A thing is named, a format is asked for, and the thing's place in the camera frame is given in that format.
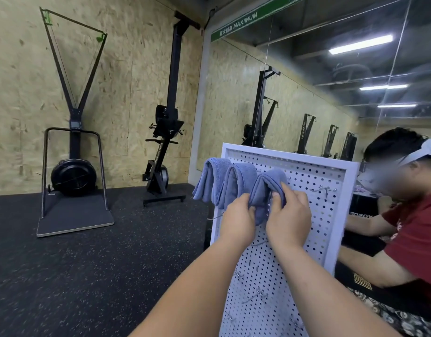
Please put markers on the row of blue towels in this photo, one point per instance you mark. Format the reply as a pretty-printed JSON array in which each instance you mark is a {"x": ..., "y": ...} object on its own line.
[{"x": 261, "y": 189}]

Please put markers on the person's right hand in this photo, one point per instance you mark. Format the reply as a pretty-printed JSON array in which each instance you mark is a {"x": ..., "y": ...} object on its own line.
[{"x": 289, "y": 221}]

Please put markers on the black ski trainer wooden-edged platform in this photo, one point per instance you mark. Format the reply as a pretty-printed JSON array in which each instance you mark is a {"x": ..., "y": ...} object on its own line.
[{"x": 73, "y": 175}]

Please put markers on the plain blue towel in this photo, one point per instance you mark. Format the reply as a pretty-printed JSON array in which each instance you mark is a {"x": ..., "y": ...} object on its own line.
[
  {"x": 235, "y": 182},
  {"x": 208, "y": 179}
]

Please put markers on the black upright exercise machine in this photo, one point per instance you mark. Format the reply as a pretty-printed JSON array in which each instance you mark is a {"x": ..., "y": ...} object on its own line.
[{"x": 159, "y": 172}]

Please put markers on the person's right forearm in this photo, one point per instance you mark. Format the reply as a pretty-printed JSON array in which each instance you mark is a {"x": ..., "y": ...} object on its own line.
[{"x": 328, "y": 298}]

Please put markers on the white perforated metal rack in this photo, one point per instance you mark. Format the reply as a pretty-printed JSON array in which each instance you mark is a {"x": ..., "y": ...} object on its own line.
[{"x": 328, "y": 200}]

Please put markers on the person's left hand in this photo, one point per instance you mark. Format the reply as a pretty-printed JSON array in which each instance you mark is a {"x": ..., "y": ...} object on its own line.
[{"x": 236, "y": 222}]

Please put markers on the green wall sign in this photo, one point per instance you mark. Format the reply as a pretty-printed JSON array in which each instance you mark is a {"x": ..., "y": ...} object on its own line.
[{"x": 254, "y": 14}]

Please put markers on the person's left forearm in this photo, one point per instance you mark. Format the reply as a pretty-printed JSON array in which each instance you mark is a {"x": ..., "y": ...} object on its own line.
[{"x": 191, "y": 295}]

